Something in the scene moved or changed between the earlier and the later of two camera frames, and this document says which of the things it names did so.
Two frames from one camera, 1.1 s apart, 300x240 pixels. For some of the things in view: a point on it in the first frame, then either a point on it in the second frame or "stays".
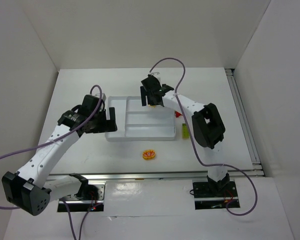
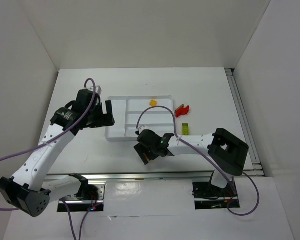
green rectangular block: x=185 y=131 stays
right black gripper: x=151 y=96 -> x=147 y=154
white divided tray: x=138 y=123 stays
